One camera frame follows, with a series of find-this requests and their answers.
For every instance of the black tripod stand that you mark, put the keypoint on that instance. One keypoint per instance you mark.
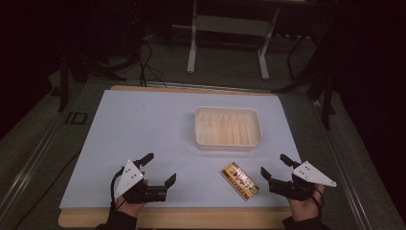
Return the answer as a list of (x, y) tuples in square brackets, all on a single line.
[(319, 73)]

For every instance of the black metal stand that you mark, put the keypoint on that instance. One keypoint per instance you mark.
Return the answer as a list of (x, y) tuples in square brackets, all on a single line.
[(63, 83)]

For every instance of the black floor bracket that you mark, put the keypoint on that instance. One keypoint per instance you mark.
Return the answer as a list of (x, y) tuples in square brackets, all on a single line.
[(76, 118)]

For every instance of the person's right hand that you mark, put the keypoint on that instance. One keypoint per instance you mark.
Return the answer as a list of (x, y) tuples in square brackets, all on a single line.
[(304, 207)]

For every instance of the person's left hand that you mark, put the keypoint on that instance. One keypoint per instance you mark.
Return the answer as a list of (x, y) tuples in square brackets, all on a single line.
[(130, 206)]

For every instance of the grey metal floor rail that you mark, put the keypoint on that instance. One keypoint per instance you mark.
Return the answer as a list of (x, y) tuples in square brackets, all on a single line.
[(35, 156), (341, 166)]

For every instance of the yellow and red flat box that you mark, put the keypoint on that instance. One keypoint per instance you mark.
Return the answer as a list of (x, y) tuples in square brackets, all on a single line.
[(240, 180)]

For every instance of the white plastic tray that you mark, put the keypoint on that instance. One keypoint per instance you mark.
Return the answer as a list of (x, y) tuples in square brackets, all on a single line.
[(227, 129)]

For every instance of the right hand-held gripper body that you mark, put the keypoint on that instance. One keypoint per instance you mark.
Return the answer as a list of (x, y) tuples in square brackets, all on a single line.
[(306, 180)]

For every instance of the white metal table frame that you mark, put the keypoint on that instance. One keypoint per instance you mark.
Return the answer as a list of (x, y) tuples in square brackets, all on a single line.
[(230, 25)]

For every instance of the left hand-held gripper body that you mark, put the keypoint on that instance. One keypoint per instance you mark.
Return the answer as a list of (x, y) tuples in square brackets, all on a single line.
[(129, 177)]

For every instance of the white table mat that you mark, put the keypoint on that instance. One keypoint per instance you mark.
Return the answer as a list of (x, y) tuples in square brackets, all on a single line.
[(143, 127)]

